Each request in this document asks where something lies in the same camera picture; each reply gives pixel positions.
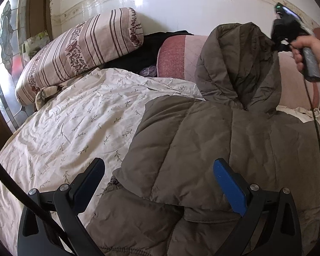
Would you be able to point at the stained glass door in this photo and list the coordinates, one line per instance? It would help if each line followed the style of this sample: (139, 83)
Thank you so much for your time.
(12, 35)

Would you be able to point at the white floral bed quilt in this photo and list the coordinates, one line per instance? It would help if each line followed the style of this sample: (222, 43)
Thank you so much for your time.
(96, 117)

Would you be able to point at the black clothing behind bolster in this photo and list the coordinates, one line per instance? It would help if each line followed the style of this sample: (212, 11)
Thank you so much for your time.
(144, 56)

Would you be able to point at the pink cylindrical bolster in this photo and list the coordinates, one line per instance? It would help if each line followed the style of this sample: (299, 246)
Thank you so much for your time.
(178, 56)

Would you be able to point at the person right hand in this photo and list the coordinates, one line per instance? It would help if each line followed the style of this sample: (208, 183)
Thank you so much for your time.
(301, 42)

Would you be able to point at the striped floral pillow left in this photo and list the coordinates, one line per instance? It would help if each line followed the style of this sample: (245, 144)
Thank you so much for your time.
(92, 43)

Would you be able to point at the floral cloth under pillow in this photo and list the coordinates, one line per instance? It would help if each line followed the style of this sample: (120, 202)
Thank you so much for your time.
(47, 93)

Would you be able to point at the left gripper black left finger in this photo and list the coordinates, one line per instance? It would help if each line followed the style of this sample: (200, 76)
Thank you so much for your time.
(59, 231)

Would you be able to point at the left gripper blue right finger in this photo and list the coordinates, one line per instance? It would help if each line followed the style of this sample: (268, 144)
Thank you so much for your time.
(281, 233)

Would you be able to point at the brown quilted hooded jacket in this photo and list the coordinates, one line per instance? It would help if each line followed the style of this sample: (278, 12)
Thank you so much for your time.
(164, 199)

